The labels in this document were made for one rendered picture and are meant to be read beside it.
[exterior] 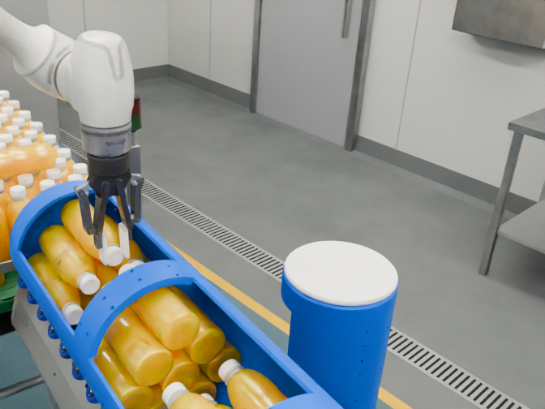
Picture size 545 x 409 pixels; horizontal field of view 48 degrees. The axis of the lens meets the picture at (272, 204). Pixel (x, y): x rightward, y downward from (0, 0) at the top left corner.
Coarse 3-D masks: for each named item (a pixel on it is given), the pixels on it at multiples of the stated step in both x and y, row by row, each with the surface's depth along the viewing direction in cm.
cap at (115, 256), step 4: (108, 248) 123; (112, 248) 123; (116, 248) 123; (120, 248) 125; (108, 252) 122; (112, 252) 122; (116, 252) 123; (120, 252) 124; (108, 256) 122; (112, 256) 123; (116, 256) 124; (120, 256) 124; (108, 260) 123; (112, 260) 123; (116, 260) 124; (120, 260) 124; (108, 264) 123; (112, 264) 124; (116, 264) 124
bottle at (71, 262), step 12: (48, 228) 135; (60, 228) 135; (48, 240) 133; (60, 240) 131; (72, 240) 132; (48, 252) 131; (60, 252) 128; (72, 252) 127; (84, 252) 128; (60, 264) 126; (72, 264) 125; (84, 264) 125; (60, 276) 127; (72, 276) 124; (96, 276) 125
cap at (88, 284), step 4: (84, 276) 123; (88, 276) 123; (92, 276) 123; (80, 280) 123; (84, 280) 122; (88, 280) 122; (92, 280) 123; (96, 280) 123; (80, 284) 122; (84, 284) 122; (88, 284) 122; (92, 284) 123; (96, 284) 123; (80, 288) 122; (84, 288) 122; (88, 288) 123; (92, 288) 123; (96, 288) 124; (84, 292) 123; (88, 292) 123; (92, 292) 124
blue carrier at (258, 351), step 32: (64, 192) 134; (32, 224) 137; (160, 256) 139; (32, 288) 126; (128, 288) 105; (192, 288) 129; (64, 320) 112; (96, 320) 104; (224, 320) 120; (96, 352) 104; (256, 352) 112; (96, 384) 101; (224, 384) 118; (288, 384) 105
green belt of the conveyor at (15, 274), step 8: (8, 272) 164; (16, 272) 164; (8, 280) 160; (16, 280) 161; (0, 288) 157; (8, 288) 157; (0, 296) 155; (8, 296) 156; (0, 304) 154; (8, 304) 156; (0, 312) 156
